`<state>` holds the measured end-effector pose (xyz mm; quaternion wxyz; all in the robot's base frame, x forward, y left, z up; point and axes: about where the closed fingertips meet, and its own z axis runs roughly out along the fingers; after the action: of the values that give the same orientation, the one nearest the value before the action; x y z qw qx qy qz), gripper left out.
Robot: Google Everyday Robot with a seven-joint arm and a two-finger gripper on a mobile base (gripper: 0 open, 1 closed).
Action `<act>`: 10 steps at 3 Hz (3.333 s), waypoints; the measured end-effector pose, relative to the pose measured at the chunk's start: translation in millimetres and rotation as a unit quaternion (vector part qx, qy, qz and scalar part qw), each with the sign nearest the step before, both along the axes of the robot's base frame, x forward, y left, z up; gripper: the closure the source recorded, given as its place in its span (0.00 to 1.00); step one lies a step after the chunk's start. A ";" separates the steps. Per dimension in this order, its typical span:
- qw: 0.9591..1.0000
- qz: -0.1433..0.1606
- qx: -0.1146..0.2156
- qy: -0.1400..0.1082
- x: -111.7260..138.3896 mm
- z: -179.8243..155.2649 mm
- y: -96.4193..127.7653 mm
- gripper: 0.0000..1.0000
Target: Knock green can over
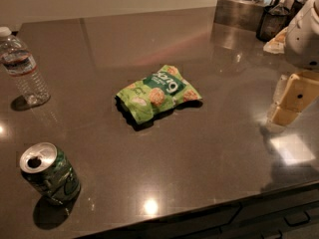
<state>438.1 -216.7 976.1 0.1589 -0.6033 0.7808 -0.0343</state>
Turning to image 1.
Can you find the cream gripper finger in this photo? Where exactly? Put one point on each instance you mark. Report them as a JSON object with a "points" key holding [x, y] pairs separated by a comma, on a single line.
{"points": [[293, 94]]}

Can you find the green soda can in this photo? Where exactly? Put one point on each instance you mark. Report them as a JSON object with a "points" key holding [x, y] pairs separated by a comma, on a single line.
{"points": [[46, 167]]}

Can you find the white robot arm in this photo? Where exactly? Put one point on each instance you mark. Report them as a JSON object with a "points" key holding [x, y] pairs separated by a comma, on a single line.
{"points": [[301, 48]]}

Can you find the dark mesh utensil holder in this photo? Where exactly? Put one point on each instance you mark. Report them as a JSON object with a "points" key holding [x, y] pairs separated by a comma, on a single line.
{"points": [[271, 24]]}

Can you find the green snack bag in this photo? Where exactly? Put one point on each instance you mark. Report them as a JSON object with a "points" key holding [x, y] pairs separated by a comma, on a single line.
{"points": [[158, 93]]}

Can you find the clear plastic water bottle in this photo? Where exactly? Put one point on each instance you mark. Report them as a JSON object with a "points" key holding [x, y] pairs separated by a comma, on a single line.
{"points": [[21, 66]]}

